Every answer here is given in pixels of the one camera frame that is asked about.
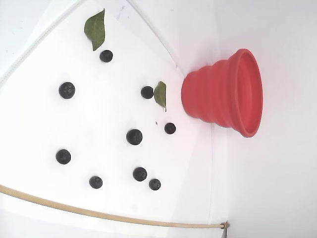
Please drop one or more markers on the small green leaf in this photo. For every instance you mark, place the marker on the small green leaf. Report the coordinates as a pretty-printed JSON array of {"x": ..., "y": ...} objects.
[{"x": 160, "y": 93}]

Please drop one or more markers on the dark blueberry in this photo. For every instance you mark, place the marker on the dark blueberry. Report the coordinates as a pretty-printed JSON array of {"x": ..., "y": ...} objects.
[
  {"x": 140, "y": 174},
  {"x": 67, "y": 90},
  {"x": 106, "y": 56},
  {"x": 95, "y": 182},
  {"x": 63, "y": 156},
  {"x": 147, "y": 92},
  {"x": 134, "y": 136},
  {"x": 170, "y": 128},
  {"x": 154, "y": 184}
]

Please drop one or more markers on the white paper sheet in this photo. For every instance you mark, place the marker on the white paper sheet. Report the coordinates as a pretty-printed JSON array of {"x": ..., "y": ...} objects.
[{"x": 99, "y": 111}]

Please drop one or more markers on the red collapsible silicone cup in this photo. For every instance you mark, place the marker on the red collapsible silicone cup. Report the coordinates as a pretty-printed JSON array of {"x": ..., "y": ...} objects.
[{"x": 210, "y": 99}]

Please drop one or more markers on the large green leaf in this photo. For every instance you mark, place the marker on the large green leaf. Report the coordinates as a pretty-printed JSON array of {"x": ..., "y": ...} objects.
[{"x": 95, "y": 29}]

